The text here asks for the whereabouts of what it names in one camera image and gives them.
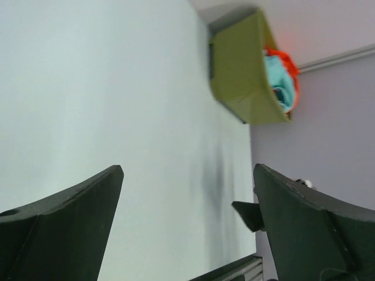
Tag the teal t shirt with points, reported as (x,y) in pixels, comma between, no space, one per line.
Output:
(280,81)

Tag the orange t shirt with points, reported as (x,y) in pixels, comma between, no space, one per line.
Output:
(291,68)

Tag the olive green plastic bin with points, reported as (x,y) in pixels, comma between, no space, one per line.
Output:
(238,77)

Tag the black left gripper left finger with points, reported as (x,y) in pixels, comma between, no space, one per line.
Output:
(62,236)

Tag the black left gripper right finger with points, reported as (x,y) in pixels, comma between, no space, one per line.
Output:
(314,236)

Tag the aluminium front rail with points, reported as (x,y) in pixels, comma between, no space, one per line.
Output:
(249,268)

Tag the aluminium corner post right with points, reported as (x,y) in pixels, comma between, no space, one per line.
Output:
(337,59)

